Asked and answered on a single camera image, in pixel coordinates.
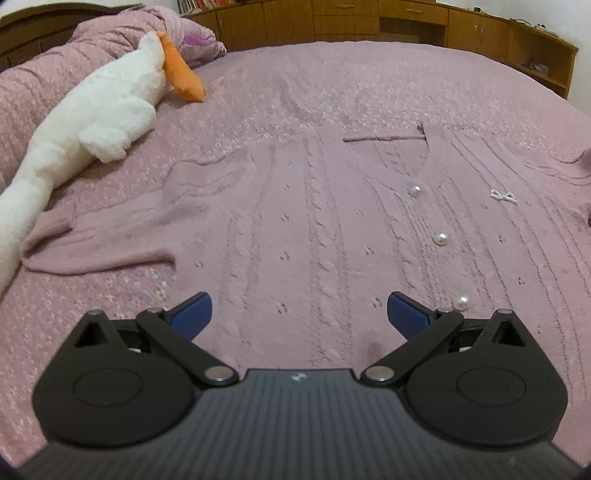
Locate pink knit cardigan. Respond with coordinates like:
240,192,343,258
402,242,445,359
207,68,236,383
21,125,590,396

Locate white plush goose toy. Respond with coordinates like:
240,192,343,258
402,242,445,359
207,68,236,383
1,31,206,288

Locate pink floral bed cover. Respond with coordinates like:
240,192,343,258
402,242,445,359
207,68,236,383
1,42,590,462

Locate pink folded quilt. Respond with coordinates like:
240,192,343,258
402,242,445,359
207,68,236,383
1,6,226,187

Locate wooden cabinet unit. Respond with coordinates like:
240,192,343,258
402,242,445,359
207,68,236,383
185,0,578,98

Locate books on shelf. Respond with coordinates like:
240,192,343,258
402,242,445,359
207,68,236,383
176,0,249,16

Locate dark wooden headboard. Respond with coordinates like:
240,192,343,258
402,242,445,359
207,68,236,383
0,2,140,71

